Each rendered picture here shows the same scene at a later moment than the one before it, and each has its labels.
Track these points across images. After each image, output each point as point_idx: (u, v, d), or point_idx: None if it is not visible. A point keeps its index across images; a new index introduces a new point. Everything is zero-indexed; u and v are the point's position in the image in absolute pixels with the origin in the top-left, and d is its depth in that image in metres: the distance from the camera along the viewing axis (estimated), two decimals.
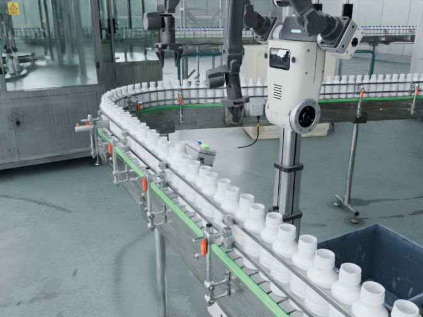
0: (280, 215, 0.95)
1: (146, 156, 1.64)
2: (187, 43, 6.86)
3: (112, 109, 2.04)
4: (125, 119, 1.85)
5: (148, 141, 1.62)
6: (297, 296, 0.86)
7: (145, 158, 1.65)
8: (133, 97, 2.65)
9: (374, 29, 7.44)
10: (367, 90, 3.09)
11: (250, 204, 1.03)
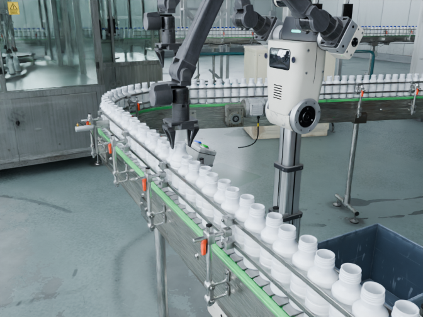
0: (280, 215, 0.95)
1: (146, 156, 1.64)
2: None
3: (112, 109, 2.04)
4: (125, 119, 1.85)
5: (148, 141, 1.62)
6: (298, 297, 0.86)
7: (145, 158, 1.65)
8: (133, 97, 2.65)
9: (374, 29, 7.44)
10: (367, 90, 3.09)
11: (250, 204, 1.03)
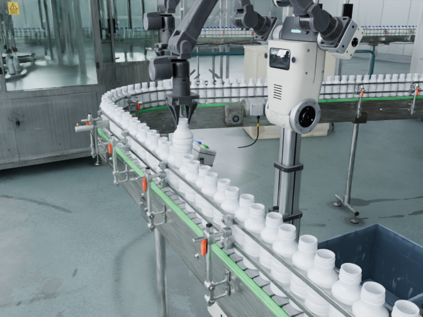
0: (280, 215, 0.95)
1: (147, 156, 1.63)
2: None
3: (112, 109, 2.04)
4: (125, 119, 1.85)
5: (150, 142, 1.61)
6: (298, 297, 0.86)
7: (146, 158, 1.64)
8: (133, 97, 2.65)
9: (374, 29, 7.44)
10: (367, 90, 3.09)
11: (250, 204, 1.03)
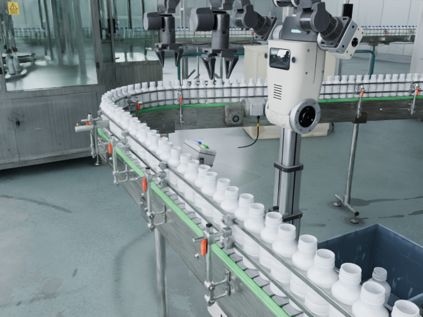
0: (280, 215, 0.95)
1: (148, 157, 1.63)
2: (187, 43, 6.86)
3: (112, 109, 2.04)
4: (125, 119, 1.85)
5: (151, 142, 1.61)
6: (297, 296, 0.86)
7: (147, 158, 1.63)
8: (133, 97, 2.65)
9: (374, 29, 7.44)
10: (367, 90, 3.09)
11: (249, 204, 1.03)
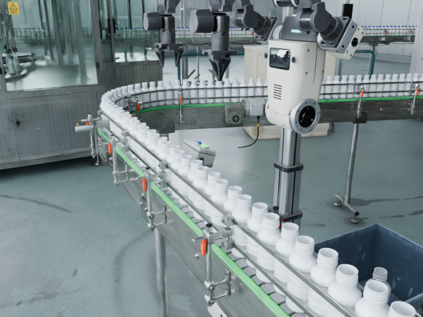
0: (266, 206, 0.99)
1: (146, 156, 1.64)
2: (187, 43, 6.86)
3: (112, 109, 2.04)
4: (125, 119, 1.85)
5: (149, 141, 1.61)
6: (277, 279, 0.92)
7: (146, 158, 1.64)
8: (133, 97, 2.65)
9: (374, 29, 7.44)
10: (367, 90, 3.09)
11: (236, 195, 1.08)
